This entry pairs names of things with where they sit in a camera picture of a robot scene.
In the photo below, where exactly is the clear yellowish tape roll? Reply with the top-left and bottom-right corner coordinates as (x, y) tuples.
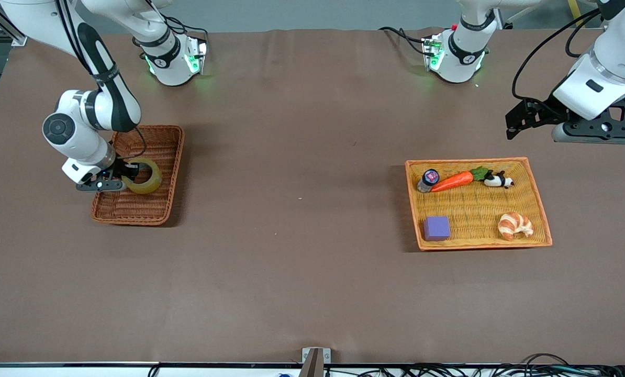
(121, 157), (163, 195)

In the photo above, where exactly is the brown wicker basket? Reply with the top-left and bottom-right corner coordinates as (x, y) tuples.
(91, 125), (185, 227)

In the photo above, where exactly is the orange wicker basket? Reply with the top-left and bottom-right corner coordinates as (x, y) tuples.
(405, 157), (553, 251)

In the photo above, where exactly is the black white panda toy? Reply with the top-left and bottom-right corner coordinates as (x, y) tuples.
(484, 170), (515, 189)

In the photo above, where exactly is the orange toy carrot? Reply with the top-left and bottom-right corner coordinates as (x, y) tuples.
(431, 166), (491, 193)

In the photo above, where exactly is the toy croissant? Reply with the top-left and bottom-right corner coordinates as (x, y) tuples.
(498, 212), (534, 241)

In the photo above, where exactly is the small bottle with pink cap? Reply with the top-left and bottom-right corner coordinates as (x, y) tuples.
(417, 169), (440, 193)

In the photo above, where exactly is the silver base connector box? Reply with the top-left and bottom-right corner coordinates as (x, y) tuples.
(422, 34), (445, 71)
(186, 39), (208, 75)

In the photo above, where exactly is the purple foam block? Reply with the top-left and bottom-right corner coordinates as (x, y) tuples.
(423, 216), (452, 242)

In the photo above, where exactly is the brown table cover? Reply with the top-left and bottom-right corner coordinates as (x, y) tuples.
(0, 29), (625, 365)

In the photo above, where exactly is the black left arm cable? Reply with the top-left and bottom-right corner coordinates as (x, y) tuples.
(511, 8), (602, 101)

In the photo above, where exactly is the black base cable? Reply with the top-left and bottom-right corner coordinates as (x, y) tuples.
(174, 25), (209, 45)
(379, 26), (429, 56)

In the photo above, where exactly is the aluminium frame profile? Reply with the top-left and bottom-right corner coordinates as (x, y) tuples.
(0, 10), (29, 47)

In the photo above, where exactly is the black cable bundle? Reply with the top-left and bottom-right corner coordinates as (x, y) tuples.
(365, 353), (625, 377)

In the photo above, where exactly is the metal table edge bracket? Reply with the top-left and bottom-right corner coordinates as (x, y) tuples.
(302, 347), (331, 377)

